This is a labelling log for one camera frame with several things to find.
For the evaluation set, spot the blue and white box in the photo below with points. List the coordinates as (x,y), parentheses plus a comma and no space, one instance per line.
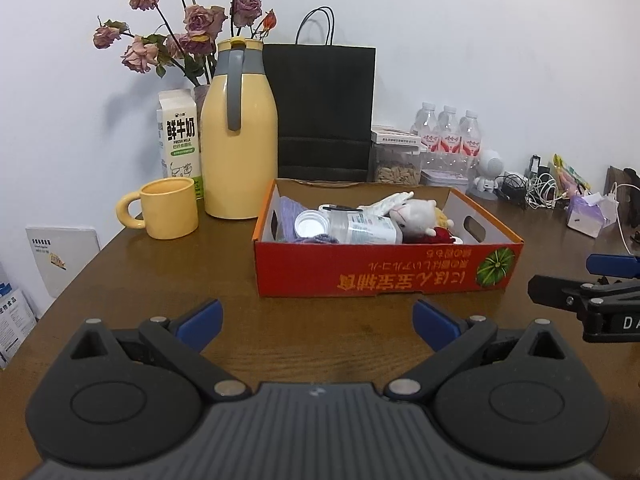
(15,320)

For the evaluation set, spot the clear jar of seeds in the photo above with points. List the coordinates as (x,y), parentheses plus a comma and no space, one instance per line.
(397,170)

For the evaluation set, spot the yellow thermos jug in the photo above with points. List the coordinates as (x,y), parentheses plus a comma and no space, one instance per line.
(240,160)

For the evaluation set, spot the white milk carton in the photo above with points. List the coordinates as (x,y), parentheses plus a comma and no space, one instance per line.
(180,135)

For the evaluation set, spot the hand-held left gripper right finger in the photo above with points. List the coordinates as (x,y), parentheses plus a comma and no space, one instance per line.
(434,327)

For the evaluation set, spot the lilac tissue pack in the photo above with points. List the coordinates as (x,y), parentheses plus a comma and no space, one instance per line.
(590,215)

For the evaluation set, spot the white flat box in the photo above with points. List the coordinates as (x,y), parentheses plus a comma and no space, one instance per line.
(395,136)

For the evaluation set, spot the white and yellow plush toy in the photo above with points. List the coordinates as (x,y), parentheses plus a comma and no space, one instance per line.
(417,215)

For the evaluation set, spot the red artificial rose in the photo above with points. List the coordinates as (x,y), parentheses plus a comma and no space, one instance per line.
(441,236)

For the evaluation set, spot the dried rose bouquet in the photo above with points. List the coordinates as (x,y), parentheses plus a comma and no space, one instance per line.
(200,20)

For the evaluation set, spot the black paper bag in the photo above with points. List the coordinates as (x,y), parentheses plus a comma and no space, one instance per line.
(325,110)

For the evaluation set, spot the clear plastic jar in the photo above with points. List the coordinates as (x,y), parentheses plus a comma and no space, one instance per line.
(365,227)

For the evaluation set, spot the brown wooden stand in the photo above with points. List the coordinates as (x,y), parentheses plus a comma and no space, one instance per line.
(620,185)

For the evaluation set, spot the colourful snack packet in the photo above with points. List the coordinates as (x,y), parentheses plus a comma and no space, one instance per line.
(570,175)

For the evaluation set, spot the white robot toy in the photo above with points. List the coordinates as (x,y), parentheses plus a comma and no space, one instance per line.
(487,170)

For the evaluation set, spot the lilac metal tin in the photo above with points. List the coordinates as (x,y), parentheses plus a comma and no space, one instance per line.
(445,177)

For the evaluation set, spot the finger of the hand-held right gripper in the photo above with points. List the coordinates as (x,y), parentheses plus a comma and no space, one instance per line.
(612,265)
(555,291)

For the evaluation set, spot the yellow mug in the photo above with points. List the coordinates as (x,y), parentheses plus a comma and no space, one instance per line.
(170,212)

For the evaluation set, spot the red cardboard box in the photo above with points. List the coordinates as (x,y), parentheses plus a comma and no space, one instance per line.
(360,272)

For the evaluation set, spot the white plastic bag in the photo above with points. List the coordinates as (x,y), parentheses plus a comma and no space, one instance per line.
(387,205)

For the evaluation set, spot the glass vase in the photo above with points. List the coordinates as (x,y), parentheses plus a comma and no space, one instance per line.
(201,102)

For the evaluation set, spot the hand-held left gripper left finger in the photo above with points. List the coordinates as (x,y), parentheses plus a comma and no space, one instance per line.
(200,325)

